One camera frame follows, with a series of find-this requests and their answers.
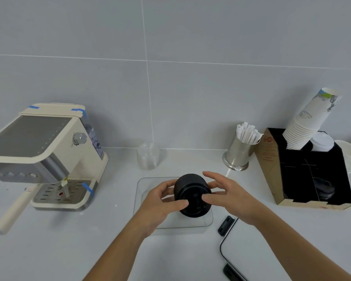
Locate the clear plastic cup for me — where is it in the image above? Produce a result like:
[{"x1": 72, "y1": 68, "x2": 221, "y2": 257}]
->
[{"x1": 137, "y1": 143, "x2": 160, "y2": 171}]

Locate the stack of white cup lids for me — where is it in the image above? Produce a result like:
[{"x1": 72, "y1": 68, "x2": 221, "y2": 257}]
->
[{"x1": 310, "y1": 131, "x2": 335, "y2": 152}]

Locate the cream portafilter handle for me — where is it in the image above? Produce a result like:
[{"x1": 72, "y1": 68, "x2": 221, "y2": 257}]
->
[{"x1": 0, "y1": 184, "x2": 40, "y2": 235}]

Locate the person's right hand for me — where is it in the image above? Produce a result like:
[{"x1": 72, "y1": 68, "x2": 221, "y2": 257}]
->
[{"x1": 201, "y1": 171, "x2": 270, "y2": 227}]

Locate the white tray with black rim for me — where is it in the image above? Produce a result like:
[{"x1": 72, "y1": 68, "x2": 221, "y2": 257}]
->
[{"x1": 219, "y1": 217, "x2": 281, "y2": 281}]

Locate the person's left forearm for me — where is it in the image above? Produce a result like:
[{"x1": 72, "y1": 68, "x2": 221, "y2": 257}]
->
[{"x1": 82, "y1": 220, "x2": 158, "y2": 281}]

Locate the clear glass tray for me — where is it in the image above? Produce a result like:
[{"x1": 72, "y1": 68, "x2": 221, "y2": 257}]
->
[{"x1": 133, "y1": 177, "x2": 214, "y2": 229}]

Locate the person's left hand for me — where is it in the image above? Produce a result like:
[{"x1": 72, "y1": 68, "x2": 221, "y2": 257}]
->
[{"x1": 131, "y1": 179, "x2": 190, "y2": 239}]

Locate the stack of black cup lids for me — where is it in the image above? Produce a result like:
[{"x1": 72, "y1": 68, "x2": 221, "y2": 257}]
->
[{"x1": 312, "y1": 177, "x2": 336, "y2": 200}]

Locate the cream espresso machine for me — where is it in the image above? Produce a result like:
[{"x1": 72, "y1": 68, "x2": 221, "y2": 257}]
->
[{"x1": 0, "y1": 103, "x2": 109, "y2": 212}]

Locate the stack of plain white cups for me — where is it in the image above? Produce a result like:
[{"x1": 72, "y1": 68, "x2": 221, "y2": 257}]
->
[{"x1": 334, "y1": 139, "x2": 351, "y2": 175}]

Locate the black latch clip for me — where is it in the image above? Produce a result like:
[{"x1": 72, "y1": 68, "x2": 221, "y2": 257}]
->
[
  {"x1": 222, "y1": 263, "x2": 238, "y2": 281},
  {"x1": 218, "y1": 215, "x2": 235, "y2": 237}
]

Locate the stack of printed paper cups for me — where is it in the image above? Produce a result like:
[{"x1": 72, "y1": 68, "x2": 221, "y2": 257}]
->
[{"x1": 282, "y1": 87, "x2": 343, "y2": 150}]

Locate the person's right forearm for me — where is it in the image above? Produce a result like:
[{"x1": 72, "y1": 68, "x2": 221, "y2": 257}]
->
[{"x1": 246, "y1": 206, "x2": 351, "y2": 281}]

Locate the steel cylinder holder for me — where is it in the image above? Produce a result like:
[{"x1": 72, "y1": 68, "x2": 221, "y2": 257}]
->
[{"x1": 222, "y1": 134, "x2": 260, "y2": 172}]

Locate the black round container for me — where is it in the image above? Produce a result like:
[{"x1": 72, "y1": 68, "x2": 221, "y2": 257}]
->
[{"x1": 173, "y1": 173, "x2": 213, "y2": 218}]

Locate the cardboard organizer box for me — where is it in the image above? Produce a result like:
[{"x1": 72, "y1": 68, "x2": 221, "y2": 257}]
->
[{"x1": 254, "y1": 127, "x2": 351, "y2": 211}]

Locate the bundle of white wrapped straws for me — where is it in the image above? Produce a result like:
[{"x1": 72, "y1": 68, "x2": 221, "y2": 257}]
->
[{"x1": 236, "y1": 122, "x2": 264, "y2": 144}]

